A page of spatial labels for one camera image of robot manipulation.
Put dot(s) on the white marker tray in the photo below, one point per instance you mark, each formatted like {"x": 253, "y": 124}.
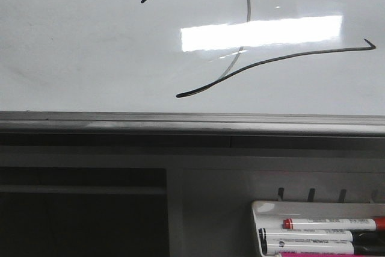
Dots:
{"x": 269, "y": 214}

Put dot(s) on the black-capped white marker upper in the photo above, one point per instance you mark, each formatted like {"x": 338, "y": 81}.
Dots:
{"x": 321, "y": 235}

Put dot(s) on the red-capped white marker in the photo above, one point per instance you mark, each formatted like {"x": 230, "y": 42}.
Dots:
{"x": 348, "y": 224}

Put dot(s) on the black-capped white marker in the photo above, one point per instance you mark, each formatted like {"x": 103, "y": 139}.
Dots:
{"x": 333, "y": 247}
{"x": 321, "y": 235}

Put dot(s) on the grey whiteboard ledge rail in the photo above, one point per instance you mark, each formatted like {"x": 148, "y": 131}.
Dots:
{"x": 183, "y": 129}

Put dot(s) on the white whiteboard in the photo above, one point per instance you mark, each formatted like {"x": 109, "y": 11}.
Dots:
{"x": 193, "y": 56}

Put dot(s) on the pink marker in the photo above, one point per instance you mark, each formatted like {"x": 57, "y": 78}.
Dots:
{"x": 284, "y": 254}

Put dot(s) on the black-capped white marker lower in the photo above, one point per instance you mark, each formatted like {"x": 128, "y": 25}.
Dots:
{"x": 333, "y": 247}

